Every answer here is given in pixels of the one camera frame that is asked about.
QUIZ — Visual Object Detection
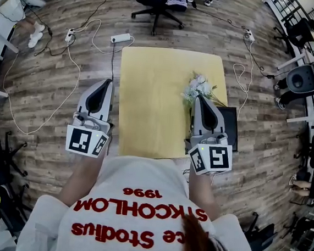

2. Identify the black box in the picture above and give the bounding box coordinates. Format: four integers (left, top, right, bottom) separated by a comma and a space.
184, 102, 243, 160

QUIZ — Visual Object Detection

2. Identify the black cable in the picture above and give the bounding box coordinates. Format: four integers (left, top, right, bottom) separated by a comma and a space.
108, 39, 119, 82

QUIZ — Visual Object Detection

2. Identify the white shirt with red print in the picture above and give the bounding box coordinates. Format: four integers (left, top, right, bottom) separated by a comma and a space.
16, 144, 267, 251

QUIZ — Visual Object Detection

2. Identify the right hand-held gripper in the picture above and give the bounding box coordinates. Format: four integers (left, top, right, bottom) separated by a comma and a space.
181, 94, 239, 179

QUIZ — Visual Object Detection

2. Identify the looped white cable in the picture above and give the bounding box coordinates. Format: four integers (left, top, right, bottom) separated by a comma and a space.
228, 33, 259, 121

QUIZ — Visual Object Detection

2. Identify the long white cable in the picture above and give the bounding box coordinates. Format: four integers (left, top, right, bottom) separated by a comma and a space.
0, 35, 84, 140

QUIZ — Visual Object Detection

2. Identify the white power strip cable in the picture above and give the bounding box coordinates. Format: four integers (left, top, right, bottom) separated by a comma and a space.
70, 16, 136, 57

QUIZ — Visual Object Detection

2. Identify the pale artificial flower bouquet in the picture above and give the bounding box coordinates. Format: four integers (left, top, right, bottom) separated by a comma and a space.
181, 70, 230, 111

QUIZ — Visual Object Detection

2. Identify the person's left forearm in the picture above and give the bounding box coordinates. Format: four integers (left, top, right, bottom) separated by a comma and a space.
57, 147, 106, 210

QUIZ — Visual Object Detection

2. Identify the small white power strip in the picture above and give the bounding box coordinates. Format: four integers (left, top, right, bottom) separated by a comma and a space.
244, 29, 257, 43
64, 27, 75, 43

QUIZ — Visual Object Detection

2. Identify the long white power strip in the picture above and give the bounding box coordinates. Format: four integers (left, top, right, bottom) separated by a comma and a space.
110, 31, 132, 45

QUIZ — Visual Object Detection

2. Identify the person's right forearm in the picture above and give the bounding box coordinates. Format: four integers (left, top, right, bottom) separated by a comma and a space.
185, 171, 225, 222

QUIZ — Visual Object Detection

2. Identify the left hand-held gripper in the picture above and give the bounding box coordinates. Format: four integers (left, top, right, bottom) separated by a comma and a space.
64, 75, 118, 160

